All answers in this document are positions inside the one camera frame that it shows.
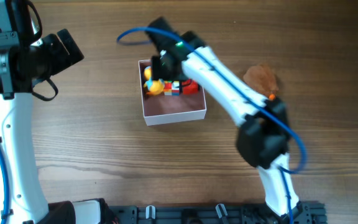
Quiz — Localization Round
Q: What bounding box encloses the multicoloured puzzle cube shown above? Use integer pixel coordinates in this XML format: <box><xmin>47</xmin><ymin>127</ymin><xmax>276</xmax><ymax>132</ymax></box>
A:
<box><xmin>163</xmin><ymin>81</ymin><xmax>180</xmax><ymax>96</ymax></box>

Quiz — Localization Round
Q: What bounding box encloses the yellow duck toy blue hat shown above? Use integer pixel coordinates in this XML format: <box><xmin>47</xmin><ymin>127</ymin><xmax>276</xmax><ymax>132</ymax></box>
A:
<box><xmin>144</xmin><ymin>66</ymin><xmax>165</xmax><ymax>96</ymax></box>

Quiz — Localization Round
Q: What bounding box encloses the red toy fire truck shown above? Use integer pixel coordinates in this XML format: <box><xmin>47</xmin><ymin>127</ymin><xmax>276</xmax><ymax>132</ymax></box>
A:
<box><xmin>180</xmin><ymin>80</ymin><xmax>200</xmax><ymax>95</ymax></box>

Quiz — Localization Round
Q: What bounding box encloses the brown plush toy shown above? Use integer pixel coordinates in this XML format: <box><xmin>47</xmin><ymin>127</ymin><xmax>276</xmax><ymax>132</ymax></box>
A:
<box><xmin>243</xmin><ymin>63</ymin><xmax>279</xmax><ymax>101</ymax></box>

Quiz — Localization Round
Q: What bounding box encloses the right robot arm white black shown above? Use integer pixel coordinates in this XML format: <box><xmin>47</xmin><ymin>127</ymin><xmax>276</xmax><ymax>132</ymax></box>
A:
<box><xmin>146</xmin><ymin>17</ymin><xmax>300</xmax><ymax>217</ymax></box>

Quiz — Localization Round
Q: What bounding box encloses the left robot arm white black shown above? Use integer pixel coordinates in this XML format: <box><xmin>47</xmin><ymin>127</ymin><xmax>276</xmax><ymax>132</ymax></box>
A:
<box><xmin>0</xmin><ymin>1</ymin><xmax>83</xmax><ymax>223</ymax></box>

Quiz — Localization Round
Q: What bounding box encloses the white box with pink interior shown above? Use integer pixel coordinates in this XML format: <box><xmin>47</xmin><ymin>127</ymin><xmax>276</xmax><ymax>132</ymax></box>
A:
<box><xmin>138</xmin><ymin>60</ymin><xmax>207</xmax><ymax>126</ymax></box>

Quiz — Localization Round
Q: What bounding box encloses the right blue cable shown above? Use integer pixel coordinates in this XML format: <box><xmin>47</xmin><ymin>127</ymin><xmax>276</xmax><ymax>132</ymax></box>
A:
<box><xmin>116</xmin><ymin>27</ymin><xmax>308</xmax><ymax>224</ymax></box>

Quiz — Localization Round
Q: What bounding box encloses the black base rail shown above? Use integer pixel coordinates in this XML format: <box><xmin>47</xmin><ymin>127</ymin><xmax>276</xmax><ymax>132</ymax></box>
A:
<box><xmin>47</xmin><ymin>198</ymin><xmax>328</xmax><ymax>224</ymax></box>

